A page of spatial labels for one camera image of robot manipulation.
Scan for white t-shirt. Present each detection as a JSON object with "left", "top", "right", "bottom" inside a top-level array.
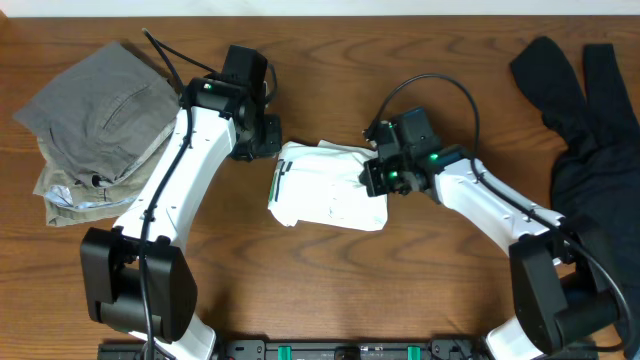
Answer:
[{"left": 268, "top": 140, "right": 388, "bottom": 231}]

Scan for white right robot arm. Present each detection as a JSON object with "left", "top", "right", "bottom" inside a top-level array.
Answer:
[{"left": 359, "top": 108, "right": 629, "bottom": 359}]

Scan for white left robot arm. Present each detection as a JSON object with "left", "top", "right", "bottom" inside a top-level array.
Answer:
[{"left": 80, "top": 45, "right": 282, "bottom": 359}]

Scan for grey folded trousers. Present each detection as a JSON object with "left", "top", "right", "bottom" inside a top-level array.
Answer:
[{"left": 14, "top": 42, "right": 179, "bottom": 188}]

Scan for black garment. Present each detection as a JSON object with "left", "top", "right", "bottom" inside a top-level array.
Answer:
[{"left": 509, "top": 35, "right": 640, "bottom": 360}]

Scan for beige folded shorts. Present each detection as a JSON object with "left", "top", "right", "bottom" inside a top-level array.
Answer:
[{"left": 33, "top": 126, "right": 173, "bottom": 227}]

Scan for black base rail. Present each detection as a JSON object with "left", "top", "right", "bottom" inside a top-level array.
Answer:
[{"left": 97, "top": 338, "right": 599, "bottom": 360}]

